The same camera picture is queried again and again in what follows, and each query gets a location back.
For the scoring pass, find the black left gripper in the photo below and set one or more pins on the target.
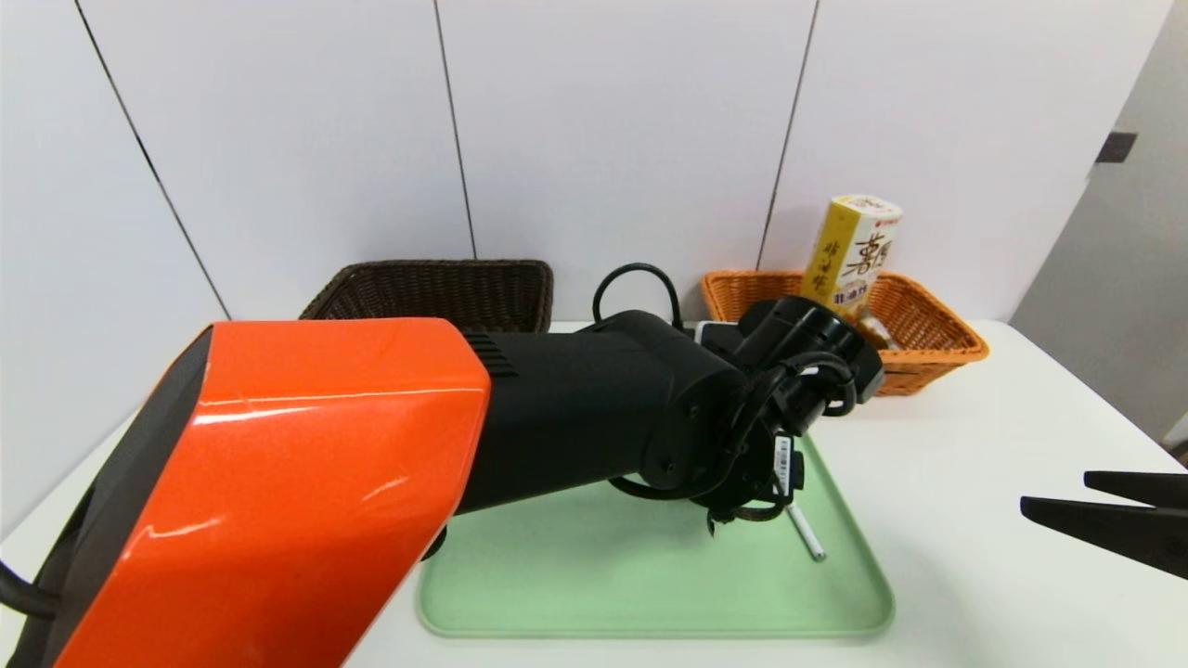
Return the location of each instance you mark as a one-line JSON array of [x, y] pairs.
[[785, 463]]

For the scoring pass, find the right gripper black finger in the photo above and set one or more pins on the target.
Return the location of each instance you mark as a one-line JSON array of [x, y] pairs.
[[1114, 529], [1142, 487]]

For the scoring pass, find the white stylus pen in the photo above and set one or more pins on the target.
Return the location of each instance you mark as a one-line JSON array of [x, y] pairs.
[[806, 536]]

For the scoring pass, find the clear chocolate snack packet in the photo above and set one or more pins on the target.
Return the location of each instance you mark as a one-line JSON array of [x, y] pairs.
[[877, 332]]

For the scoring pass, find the yellow hexagonal snack box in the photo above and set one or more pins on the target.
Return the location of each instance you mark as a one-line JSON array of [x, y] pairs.
[[849, 255]]

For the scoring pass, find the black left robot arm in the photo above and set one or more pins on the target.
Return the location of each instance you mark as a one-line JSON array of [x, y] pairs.
[[325, 464]]

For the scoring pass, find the orange wicker basket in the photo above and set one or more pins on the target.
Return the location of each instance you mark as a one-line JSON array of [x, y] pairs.
[[928, 357]]

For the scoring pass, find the dark brown wicker basket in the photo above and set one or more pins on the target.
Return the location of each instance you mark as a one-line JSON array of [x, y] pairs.
[[427, 292]]

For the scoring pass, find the light green plastic tray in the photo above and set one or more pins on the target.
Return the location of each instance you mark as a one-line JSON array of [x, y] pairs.
[[603, 584]]

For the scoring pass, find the dark wall fixture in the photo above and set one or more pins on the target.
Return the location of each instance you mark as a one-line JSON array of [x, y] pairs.
[[1114, 148]]

